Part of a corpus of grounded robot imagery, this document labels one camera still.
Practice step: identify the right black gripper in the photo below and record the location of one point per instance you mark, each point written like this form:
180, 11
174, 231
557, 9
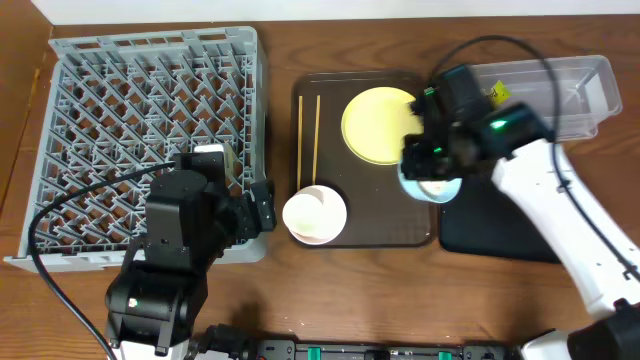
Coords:
420, 161

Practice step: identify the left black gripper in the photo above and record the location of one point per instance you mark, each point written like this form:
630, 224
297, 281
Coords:
263, 206

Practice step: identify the small white cup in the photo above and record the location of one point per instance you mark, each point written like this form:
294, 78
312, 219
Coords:
303, 214

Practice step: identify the green snack wrapper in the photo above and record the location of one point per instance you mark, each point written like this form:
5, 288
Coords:
498, 94

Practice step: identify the light blue bowl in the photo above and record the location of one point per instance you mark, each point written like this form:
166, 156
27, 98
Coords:
438, 192

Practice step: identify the wooden chopstick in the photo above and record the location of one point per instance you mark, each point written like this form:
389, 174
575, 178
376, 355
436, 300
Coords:
300, 119
316, 139

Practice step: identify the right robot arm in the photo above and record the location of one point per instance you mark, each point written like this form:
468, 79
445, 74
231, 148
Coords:
530, 167

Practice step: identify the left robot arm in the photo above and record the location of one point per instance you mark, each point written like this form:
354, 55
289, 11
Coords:
191, 219

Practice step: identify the black food waste tray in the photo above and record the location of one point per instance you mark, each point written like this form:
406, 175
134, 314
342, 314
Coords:
480, 220

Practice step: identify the clear plastic waste bin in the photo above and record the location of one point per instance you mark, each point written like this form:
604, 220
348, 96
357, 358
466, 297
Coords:
588, 90

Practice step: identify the white pink bowl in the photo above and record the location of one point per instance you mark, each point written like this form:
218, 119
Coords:
335, 215

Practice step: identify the yellow round plate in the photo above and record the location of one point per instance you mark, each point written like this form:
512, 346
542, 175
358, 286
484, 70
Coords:
375, 122

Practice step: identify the dark brown serving tray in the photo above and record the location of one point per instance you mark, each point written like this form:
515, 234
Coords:
380, 213

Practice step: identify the grey plastic dish rack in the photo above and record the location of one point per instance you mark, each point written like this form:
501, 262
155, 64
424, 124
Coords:
118, 106

